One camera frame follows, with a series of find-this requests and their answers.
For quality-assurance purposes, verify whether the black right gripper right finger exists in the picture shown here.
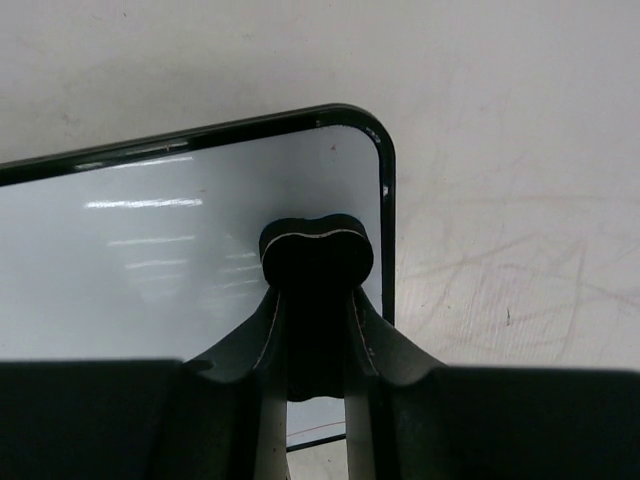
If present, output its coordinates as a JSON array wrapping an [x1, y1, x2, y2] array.
[[344, 291, 639, 479]]

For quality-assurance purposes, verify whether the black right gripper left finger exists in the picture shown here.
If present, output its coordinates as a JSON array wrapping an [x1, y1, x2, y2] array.
[[1, 290, 287, 479]]

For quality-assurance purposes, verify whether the black blue whiteboard eraser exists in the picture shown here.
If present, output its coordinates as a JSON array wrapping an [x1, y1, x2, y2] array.
[[259, 214, 374, 402]]

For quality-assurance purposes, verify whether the small black-framed whiteboard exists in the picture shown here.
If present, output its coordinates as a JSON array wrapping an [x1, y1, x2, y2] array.
[[0, 102, 398, 449]]

